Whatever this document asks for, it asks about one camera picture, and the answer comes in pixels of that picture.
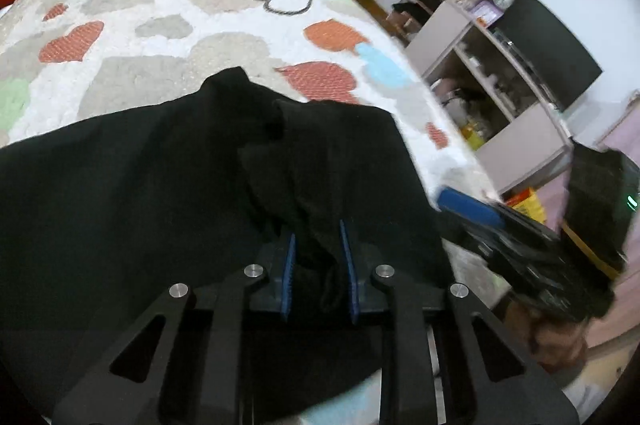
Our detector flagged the right hand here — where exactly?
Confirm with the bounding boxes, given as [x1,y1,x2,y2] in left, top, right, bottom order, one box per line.
[503,299,590,373]

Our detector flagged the white shelf unit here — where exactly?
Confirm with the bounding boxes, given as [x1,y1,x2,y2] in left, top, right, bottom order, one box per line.
[387,0,572,197]

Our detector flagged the black pants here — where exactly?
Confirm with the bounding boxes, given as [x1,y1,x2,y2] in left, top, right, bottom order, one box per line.
[1,68,454,424]

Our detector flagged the heart patterned quilt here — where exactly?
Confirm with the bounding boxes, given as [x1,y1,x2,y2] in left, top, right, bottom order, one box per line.
[0,0,511,425]

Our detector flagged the black television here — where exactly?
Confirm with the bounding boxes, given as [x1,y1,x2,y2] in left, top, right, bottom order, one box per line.
[491,0,602,112]

